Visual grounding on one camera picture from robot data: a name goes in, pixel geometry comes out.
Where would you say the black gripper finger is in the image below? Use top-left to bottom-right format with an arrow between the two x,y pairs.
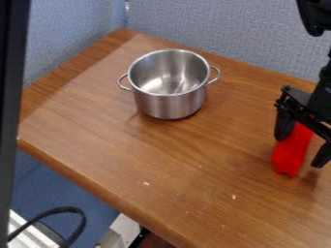
312,142 -> 331,169
274,109 -> 297,141

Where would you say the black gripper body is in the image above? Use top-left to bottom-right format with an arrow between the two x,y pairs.
273,59 -> 331,141

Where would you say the red plastic block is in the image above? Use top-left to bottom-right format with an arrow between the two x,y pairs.
270,123 -> 313,177

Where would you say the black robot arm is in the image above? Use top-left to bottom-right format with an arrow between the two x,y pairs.
274,0 -> 331,169

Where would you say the white appliance with black part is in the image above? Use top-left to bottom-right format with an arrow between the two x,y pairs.
9,209 -> 65,248

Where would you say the metal pot with handles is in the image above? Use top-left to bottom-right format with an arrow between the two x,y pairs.
117,48 -> 222,120

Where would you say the white table leg bracket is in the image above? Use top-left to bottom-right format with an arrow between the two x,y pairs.
94,213 -> 150,248

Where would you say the black cable loop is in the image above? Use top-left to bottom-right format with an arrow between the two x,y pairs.
7,206 -> 89,248

